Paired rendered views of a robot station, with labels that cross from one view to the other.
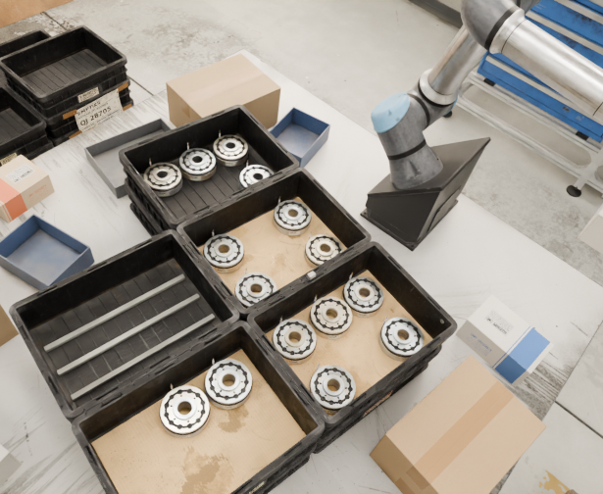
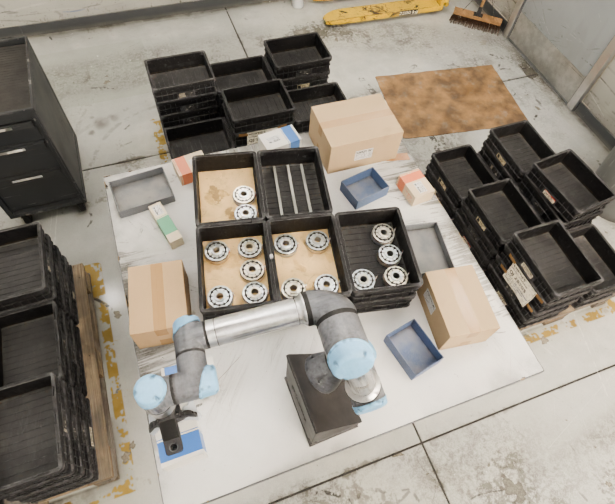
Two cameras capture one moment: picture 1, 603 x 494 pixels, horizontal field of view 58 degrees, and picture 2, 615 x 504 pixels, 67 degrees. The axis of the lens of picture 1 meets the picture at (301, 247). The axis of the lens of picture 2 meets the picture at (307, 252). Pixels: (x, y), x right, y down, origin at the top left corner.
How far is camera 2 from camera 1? 1.65 m
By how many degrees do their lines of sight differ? 58
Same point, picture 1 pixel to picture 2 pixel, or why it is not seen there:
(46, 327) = (312, 168)
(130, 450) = (241, 177)
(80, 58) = (576, 280)
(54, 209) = (398, 203)
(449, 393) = (177, 299)
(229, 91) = (453, 299)
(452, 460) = (151, 279)
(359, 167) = not seen: hidden behind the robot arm
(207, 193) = (365, 254)
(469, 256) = (260, 417)
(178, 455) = (229, 190)
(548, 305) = not seen: hidden behind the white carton
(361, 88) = not seen: outside the picture
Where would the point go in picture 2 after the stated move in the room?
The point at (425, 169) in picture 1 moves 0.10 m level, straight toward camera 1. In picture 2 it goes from (311, 362) to (295, 340)
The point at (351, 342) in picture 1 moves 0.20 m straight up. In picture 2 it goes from (234, 276) to (230, 252)
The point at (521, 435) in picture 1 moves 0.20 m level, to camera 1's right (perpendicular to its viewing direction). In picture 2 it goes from (136, 318) to (94, 357)
